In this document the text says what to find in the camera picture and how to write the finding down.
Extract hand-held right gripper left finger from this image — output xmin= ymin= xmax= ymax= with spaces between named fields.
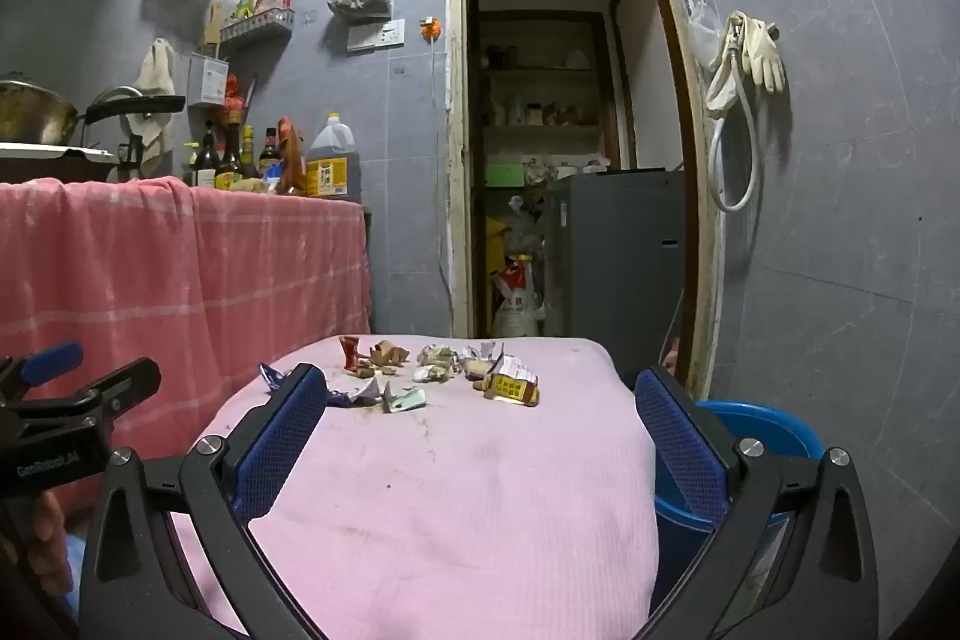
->
xmin=79 ymin=362 xmax=331 ymax=640

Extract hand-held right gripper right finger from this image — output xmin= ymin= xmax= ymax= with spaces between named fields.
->
xmin=634 ymin=364 xmax=880 ymax=640

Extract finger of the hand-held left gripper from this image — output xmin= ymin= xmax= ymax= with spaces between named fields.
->
xmin=15 ymin=357 xmax=163 ymax=435
xmin=0 ymin=342 xmax=85 ymax=402

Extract blue plastic basin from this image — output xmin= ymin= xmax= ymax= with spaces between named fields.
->
xmin=651 ymin=400 xmax=824 ymax=620

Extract torn white blue wrapper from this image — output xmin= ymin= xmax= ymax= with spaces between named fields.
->
xmin=326 ymin=377 xmax=385 ymax=409

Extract green white wrapper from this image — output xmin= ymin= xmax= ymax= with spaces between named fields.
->
xmin=382 ymin=381 xmax=428 ymax=415

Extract brown cardboard scraps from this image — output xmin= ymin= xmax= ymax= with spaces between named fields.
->
xmin=370 ymin=340 xmax=411 ymax=376

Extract white paper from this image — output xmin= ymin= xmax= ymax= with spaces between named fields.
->
xmin=415 ymin=344 xmax=456 ymax=384

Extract yellow snack packet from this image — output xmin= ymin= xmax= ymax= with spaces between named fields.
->
xmin=482 ymin=355 xmax=542 ymax=406

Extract person's left hand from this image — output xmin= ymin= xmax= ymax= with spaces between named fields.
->
xmin=21 ymin=488 xmax=77 ymax=585

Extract red checked cloth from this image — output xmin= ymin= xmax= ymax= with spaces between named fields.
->
xmin=0 ymin=175 xmax=374 ymax=525

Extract light pink cloth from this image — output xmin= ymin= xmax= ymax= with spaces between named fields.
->
xmin=172 ymin=332 xmax=661 ymax=640

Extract white red sack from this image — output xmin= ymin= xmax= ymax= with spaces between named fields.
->
xmin=490 ymin=256 xmax=546 ymax=338

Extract metal cooking pot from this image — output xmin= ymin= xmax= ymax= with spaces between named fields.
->
xmin=0 ymin=76 xmax=80 ymax=147

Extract yellow bag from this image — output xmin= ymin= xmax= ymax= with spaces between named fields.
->
xmin=485 ymin=215 xmax=512 ymax=275

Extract large cooking oil bottle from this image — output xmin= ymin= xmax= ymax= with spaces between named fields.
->
xmin=305 ymin=113 xmax=362 ymax=199

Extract white hanging towel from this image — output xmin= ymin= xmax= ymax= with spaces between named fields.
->
xmin=135 ymin=38 xmax=178 ymax=176

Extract metal utensil holder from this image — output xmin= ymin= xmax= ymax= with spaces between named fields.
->
xmin=187 ymin=50 xmax=230 ymax=109

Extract wooden storage shelf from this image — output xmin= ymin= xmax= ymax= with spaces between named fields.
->
xmin=468 ymin=8 xmax=625 ymax=191

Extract cream rubber glove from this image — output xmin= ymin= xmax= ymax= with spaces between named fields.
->
xmin=741 ymin=13 xmax=787 ymax=94

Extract wooden door frame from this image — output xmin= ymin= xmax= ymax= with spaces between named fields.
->
xmin=444 ymin=0 xmax=727 ymax=402

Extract white hose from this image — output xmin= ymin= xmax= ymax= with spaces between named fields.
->
xmin=704 ymin=10 xmax=763 ymax=213

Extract metal wall rack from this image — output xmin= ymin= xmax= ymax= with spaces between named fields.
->
xmin=217 ymin=7 xmax=296 ymax=49

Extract white wall socket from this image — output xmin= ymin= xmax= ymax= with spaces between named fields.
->
xmin=346 ymin=18 xmax=407 ymax=53

